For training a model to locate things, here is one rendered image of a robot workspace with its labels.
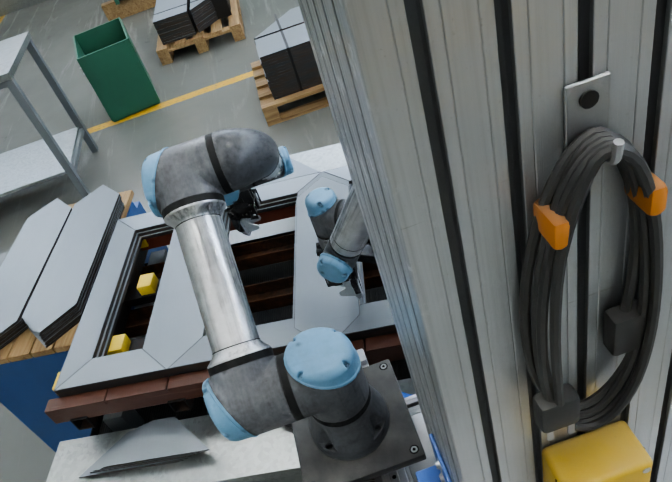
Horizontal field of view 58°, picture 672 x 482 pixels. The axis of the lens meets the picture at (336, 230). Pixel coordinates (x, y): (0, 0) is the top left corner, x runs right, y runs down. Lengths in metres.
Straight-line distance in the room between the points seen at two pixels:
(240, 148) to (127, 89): 4.11
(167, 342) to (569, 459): 1.32
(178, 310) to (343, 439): 0.87
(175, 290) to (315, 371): 0.99
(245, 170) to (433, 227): 0.75
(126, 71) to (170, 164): 4.04
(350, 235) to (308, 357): 0.30
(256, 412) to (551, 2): 0.83
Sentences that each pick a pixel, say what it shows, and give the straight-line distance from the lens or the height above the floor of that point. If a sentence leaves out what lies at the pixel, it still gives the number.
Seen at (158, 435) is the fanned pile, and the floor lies 0.72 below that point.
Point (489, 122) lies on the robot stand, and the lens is 0.36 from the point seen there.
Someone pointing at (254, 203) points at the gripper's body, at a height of 1.06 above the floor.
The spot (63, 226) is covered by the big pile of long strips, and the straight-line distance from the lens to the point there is 2.53.
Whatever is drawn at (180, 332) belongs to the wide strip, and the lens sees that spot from 1.79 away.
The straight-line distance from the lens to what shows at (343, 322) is 1.60.
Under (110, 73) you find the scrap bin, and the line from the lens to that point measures 5.13.
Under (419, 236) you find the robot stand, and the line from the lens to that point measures 0.39.
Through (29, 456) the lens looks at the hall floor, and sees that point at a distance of 3.08.
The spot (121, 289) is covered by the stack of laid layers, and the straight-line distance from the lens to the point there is 2.08.
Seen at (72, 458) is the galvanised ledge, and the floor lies 0.68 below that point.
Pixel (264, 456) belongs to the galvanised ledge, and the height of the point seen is 0.68.
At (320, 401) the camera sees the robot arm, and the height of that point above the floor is 1.21.
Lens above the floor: 2.04
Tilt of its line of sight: 40 degrees down
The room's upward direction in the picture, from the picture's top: 19 degrees counter-clockwise
